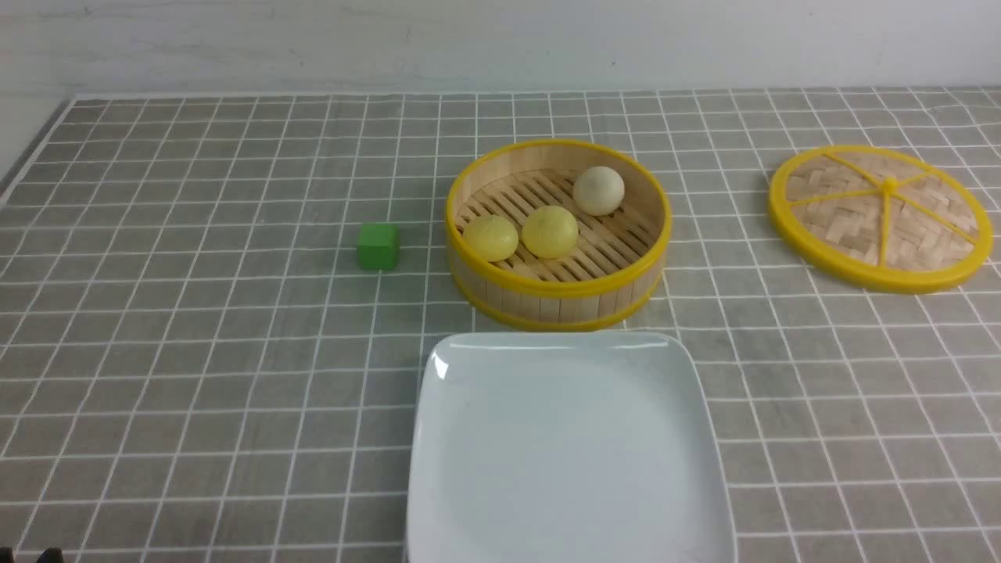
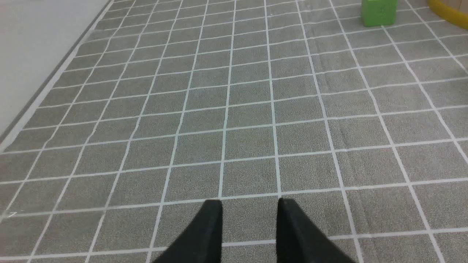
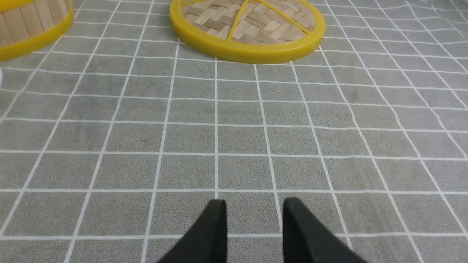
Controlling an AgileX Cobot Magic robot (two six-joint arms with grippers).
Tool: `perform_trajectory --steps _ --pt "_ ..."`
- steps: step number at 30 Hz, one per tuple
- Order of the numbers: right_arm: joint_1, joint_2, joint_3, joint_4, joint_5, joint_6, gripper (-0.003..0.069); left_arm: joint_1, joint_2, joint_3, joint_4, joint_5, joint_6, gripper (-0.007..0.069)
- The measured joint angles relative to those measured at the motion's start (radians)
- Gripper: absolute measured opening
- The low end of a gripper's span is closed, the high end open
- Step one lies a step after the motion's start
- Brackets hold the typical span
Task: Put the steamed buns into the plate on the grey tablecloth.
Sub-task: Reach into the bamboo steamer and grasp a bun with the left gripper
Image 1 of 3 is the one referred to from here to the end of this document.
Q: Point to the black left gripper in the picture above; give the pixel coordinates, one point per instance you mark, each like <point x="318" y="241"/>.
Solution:
<point x="51" y="555"/>

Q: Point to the pale yellow steamed bun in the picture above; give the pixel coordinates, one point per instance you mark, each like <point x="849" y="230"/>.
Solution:
<point x="492" y="238"/>

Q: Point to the white steamed bun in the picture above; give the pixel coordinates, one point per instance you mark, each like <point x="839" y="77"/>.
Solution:
<point x="599" y="191"/>

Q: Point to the white square plate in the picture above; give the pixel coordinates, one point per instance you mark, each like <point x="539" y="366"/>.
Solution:
<point x="586" y="447"/>

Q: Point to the grey checkered tablecloth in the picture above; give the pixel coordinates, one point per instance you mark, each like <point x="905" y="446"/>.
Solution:
<point x="194" y="368"/>

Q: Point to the green cube block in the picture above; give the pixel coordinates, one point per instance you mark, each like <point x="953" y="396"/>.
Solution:
<point x="378" y="246"/>

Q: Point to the bamboo steamer basket yellow rim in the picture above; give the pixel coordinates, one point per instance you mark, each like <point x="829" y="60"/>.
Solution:
<point x="616" y="266"/>

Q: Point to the bamboo steamer lid yellow rim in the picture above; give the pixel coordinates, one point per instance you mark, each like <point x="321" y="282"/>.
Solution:
<point x="879" y="219"/>

